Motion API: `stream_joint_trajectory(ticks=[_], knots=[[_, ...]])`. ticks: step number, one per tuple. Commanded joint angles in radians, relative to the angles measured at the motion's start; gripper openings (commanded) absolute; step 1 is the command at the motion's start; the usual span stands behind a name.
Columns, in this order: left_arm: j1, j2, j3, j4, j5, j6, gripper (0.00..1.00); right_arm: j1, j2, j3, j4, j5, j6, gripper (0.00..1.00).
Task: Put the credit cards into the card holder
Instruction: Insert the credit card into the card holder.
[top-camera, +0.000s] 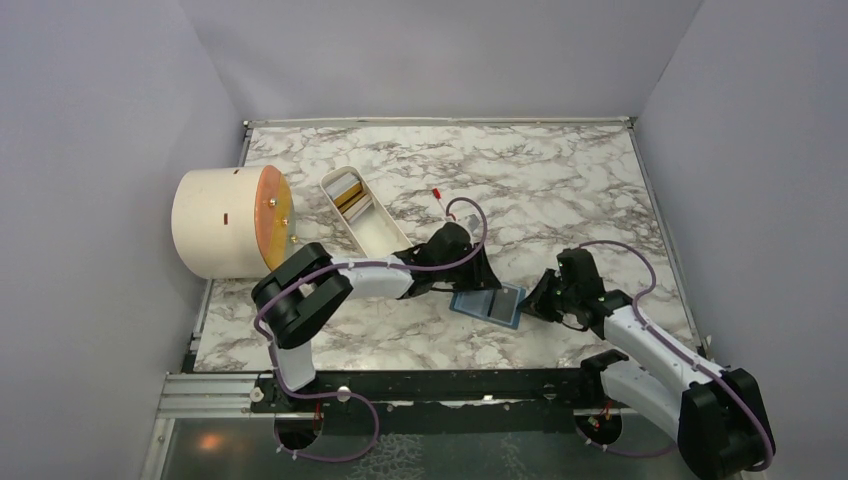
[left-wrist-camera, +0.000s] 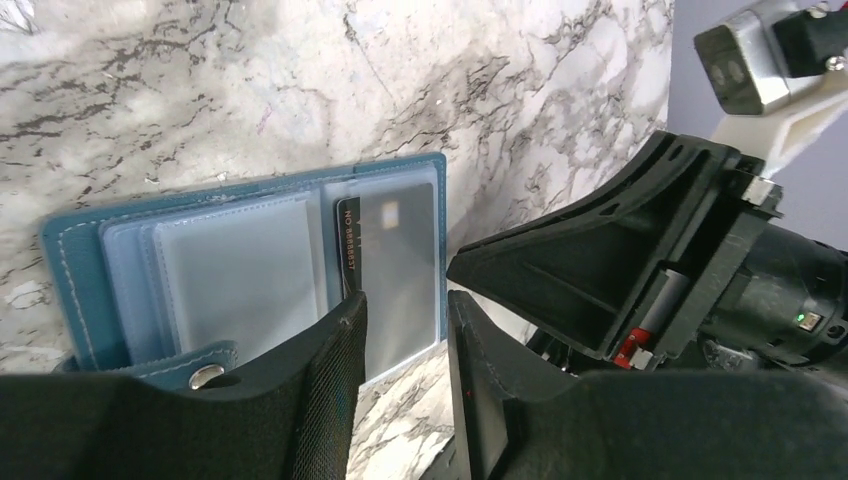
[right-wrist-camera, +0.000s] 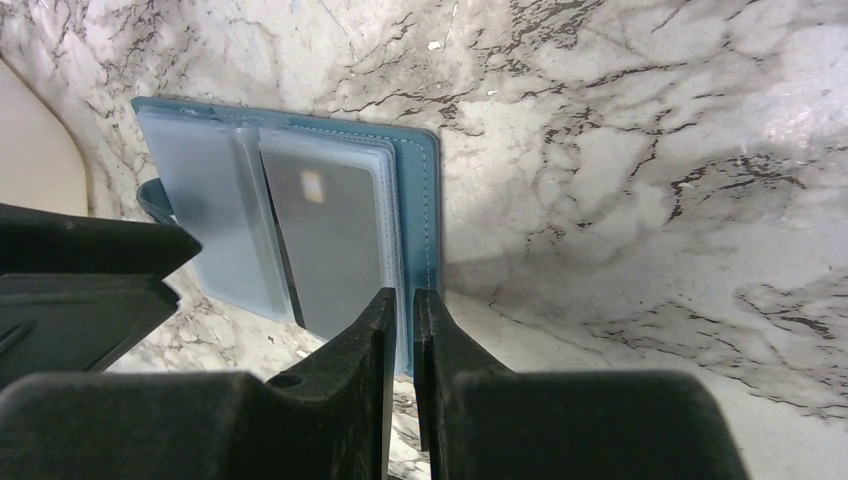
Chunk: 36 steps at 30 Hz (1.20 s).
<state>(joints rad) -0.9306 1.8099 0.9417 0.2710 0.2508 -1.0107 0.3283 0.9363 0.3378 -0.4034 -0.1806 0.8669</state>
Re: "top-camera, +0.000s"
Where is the stack of cards in tray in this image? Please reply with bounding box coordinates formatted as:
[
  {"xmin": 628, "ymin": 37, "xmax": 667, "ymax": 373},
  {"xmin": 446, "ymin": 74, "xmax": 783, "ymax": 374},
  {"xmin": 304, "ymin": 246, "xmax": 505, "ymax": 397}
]
[{"xmin": 324, "ymin": 172, "xmax": 373, "ymax": 223}]

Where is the small red white pen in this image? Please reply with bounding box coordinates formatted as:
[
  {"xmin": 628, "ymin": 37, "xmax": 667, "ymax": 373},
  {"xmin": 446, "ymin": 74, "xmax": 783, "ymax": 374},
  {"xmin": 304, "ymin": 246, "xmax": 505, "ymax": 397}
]
[{"xmin": 431, "ymin": 188, "xmax": 451, "ymax": 220}]

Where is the cream cylinder with orange disc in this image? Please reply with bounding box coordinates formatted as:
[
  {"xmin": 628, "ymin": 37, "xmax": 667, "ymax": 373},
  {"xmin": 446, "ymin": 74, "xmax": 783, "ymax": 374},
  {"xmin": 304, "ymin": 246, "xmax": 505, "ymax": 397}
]
[{"xmin": 171, "ymin": 165, "xmax": 295, "ymax": 279}]

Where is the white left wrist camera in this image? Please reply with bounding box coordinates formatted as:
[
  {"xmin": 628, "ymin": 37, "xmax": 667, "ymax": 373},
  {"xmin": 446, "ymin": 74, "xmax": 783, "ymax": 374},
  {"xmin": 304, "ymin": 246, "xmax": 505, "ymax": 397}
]
[{"xmin": 461, "ymin": 214, "xmax": 482, "ymax": 235}]

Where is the aluminium frame rail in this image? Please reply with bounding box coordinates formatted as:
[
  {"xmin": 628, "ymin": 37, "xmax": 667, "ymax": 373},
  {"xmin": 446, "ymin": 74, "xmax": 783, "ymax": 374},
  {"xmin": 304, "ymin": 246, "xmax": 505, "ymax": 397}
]
[{"xmin": 140, "ymin": 373, "xmax": 267, "ymax": 479}]

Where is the white oblong plastic tray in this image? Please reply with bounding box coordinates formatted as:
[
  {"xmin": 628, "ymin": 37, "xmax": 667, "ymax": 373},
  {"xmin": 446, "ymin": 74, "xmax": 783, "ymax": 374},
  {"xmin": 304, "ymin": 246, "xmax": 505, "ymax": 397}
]
[{"xmin": 320, "ymin": 166, "xmax": 413, "ymax": 258}]

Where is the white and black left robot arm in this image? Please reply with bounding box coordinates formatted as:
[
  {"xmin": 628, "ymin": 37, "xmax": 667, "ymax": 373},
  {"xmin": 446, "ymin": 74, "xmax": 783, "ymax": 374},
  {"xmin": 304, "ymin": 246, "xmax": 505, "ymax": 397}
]
[{"xmin": 251, "ymin": 222, "xmax": 501, "ymax": 411}]

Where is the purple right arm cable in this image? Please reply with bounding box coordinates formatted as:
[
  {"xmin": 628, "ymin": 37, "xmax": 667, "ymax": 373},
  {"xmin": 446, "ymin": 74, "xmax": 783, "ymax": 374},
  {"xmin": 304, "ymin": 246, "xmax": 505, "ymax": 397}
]
[{"xmin": 576, "ymin": 239, "xmax": 776, "ymax": 473}]

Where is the blue leather card holder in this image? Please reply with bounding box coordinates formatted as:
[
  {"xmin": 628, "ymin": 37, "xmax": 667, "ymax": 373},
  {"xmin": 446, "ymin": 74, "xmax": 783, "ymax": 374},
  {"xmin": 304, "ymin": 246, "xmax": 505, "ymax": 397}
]
[{"xmin": 450, "ymin": 283, "xmax": 526, "ymax": 330}]

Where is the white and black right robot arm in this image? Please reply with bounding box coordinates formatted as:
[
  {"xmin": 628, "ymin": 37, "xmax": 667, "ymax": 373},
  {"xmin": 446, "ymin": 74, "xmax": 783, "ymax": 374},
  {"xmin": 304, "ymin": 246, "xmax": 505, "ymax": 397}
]
[{"xmin": 519, "ymin": 245, "xmax": 776, "ymax": 479}]

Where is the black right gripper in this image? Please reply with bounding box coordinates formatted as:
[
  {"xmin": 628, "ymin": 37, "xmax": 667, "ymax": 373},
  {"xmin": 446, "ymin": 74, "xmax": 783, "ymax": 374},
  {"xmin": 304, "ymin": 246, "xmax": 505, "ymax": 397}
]
[{"xmin": 517, "ymin": 267, "xmax": 579, "ymax": 323}]

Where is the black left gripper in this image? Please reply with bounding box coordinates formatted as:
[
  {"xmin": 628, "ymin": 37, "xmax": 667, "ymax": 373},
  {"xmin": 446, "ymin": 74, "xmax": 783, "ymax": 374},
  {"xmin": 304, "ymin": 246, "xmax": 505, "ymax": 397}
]
[{"xmin": 434, "ymin": 243, "xmax": 501, "ymax": 294}]

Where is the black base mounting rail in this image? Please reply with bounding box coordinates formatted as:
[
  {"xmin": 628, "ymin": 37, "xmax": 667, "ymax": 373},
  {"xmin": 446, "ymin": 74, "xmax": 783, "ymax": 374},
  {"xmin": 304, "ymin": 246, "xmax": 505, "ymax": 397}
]
[{"xmin": 249, "ymin": 368, "xmax": 612, "ymax": 437}]

